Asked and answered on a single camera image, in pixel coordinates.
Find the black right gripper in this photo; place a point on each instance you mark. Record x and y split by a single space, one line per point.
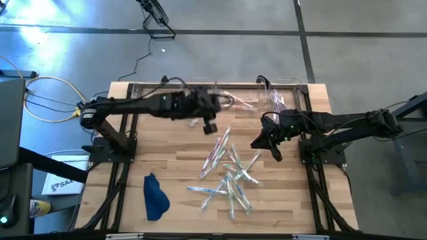
278 128

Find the white printed box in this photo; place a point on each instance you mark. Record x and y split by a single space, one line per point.
65 181

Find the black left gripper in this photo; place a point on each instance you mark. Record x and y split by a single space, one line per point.
205 103

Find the black computer mouse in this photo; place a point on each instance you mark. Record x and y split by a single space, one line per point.
8 211

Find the yellow white can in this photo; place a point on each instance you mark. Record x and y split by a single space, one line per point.
40 208

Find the dark blue cloth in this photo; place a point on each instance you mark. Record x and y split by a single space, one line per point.
155 200

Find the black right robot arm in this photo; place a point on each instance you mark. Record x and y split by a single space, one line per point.
350 123

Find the clear plastic bin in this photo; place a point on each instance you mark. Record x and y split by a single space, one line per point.
247 89
146 89
295 100
183 121

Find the grey laptop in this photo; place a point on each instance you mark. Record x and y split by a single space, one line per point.
11 123

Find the grey metal desk frame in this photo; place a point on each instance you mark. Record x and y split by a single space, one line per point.
400 110

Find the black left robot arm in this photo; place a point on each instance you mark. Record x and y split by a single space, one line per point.
133 105

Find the black floor fan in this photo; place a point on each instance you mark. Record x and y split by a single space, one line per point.
156 13

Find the black desk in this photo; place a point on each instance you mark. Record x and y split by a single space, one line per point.
50 165

